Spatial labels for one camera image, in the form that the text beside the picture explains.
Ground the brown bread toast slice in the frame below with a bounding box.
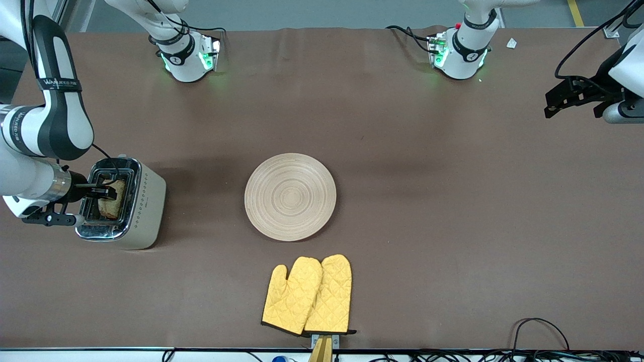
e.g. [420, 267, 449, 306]
[98, 179, 127, 220]

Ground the round light wooden plate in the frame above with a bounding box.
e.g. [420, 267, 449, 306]
[245, 153, 337, 242]

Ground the cream and chrome toaster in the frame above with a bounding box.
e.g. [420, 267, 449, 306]
[74, 153, 167, 250]

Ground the yellow quilted oven mitt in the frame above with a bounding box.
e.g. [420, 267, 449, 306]
[261, 256, 323, 336]
[303, 254, 357, 335]

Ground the brown table cover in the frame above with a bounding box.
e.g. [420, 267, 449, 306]
[0, 26, 644, 350]

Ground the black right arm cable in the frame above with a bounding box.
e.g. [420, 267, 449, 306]
[20, 0, 120, 174]

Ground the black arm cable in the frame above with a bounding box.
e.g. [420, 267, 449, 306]
[20, 0, 120, 174]
[554, 0, 644, 81]

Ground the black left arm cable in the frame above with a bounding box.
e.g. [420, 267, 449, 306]
[554, 0, 644, 81]

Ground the aluminium frame profile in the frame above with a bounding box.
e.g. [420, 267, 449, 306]
[48, 0, 77, 32]
[603, 0, 644, 40]

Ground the black base cable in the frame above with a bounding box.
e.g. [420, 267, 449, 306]
[179, 20, 227, 39]
[385, 25, 434, 54]

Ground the black looped cable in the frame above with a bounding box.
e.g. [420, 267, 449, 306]
[511, 317, 572, 352]

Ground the grey metal mounting bracket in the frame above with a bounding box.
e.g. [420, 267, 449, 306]
[310, 333, 341, 350]

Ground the black cable bundle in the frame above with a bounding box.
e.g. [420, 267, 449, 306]
[367, 350, 644, 362]

